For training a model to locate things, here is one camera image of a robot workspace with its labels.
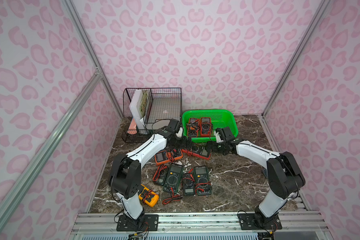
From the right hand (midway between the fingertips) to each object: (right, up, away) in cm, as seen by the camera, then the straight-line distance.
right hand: (210, 147), depth 93 cm
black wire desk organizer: (-32, +30, +20) cm, 48 cm away
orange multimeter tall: (-11, +12, +13) cm, 21 cm away
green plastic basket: (+12, +20, +27) cm, 35 cm away
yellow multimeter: (-34, -24, -16) cm, 45 cm away
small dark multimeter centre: (-14, -18, -11) cm, 25 cm away
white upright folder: (-44, +25, 0) cm, 51 cm away
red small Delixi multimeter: (-1, +13, +13) cm, 18 cm away
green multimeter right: (-6, -20, -11) cm, 24 cm away
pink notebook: (-54, +11, +16) cm, 58 cm away
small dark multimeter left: (-30, -15, -7) cm, 35 cm away
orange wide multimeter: (-26, -5, -1) cm, 27 cm away
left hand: (-15, +3, -5) cm, 16 cm away
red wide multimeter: (-7, -3, +2) cm, 7 cm away
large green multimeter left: (-22, -17, -7) cm, 29 cm away
